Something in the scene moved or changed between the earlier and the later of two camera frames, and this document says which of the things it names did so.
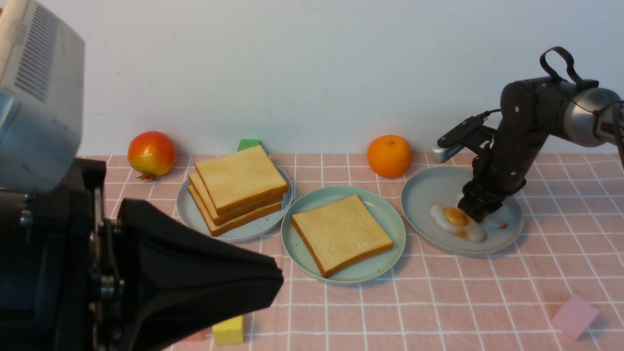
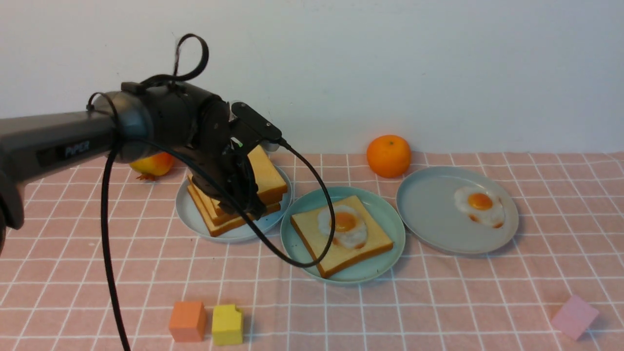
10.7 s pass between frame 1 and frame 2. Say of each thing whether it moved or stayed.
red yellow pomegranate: stayed
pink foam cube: stayed
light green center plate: stayed
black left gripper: moved
